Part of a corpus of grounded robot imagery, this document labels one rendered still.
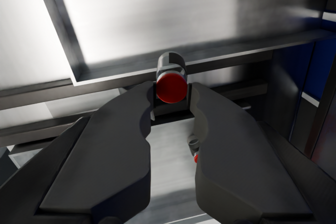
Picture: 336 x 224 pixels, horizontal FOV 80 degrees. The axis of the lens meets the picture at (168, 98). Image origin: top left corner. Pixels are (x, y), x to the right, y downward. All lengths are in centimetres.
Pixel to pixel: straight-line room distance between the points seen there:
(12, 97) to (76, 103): 7
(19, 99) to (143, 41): 17
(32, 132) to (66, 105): 6
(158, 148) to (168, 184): 10
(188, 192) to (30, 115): 33
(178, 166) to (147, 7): 28
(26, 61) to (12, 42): 2
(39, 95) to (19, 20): 9
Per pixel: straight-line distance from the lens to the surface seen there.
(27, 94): 30
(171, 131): 34
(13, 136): 34
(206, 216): 138
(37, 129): 33
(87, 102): 31
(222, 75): 32
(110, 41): 27
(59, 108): 32
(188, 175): 43
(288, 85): 39
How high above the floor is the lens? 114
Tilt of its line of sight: 58 degrees down
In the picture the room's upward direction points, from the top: 161 degrees clockwise
